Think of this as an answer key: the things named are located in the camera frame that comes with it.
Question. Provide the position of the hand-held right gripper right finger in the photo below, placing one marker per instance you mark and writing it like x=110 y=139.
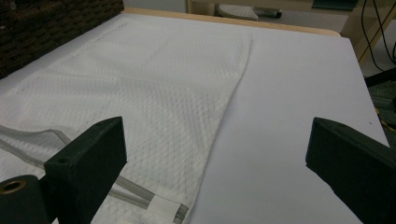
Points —
x=358 y=168

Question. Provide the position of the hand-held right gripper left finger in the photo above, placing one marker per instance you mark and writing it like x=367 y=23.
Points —
x=90 y=161

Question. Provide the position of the white cloth garment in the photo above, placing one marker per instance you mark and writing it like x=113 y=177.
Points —
x=149 y=87

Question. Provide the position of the black metal stand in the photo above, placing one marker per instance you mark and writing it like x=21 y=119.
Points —
x=381 y=77

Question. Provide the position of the brown wicker basket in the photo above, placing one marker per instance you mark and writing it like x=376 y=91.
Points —
x=46 y=28

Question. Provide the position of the light wooden desk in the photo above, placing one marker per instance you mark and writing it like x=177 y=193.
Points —
x=351 y=25

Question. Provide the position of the wooden table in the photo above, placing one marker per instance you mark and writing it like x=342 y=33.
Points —
x=280 y=27

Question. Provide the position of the dark rectangular panel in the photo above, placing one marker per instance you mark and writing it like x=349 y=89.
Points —
x=334 y=4

